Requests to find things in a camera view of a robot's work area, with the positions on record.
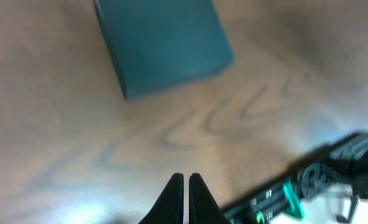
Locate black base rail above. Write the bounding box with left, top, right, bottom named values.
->
left=222, top=131, right=368, bottom=223

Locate green rail clamp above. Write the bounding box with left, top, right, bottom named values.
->
left=283, top=180, right=304, bottom=220

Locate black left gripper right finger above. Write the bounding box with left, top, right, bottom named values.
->
left=189, top=173, right=230, bottom=224

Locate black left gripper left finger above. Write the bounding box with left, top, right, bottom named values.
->
left=139, top=173, right=184, bottom=224

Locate dark green box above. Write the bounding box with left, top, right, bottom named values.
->
left=94, top=0, right=234, bottom=100

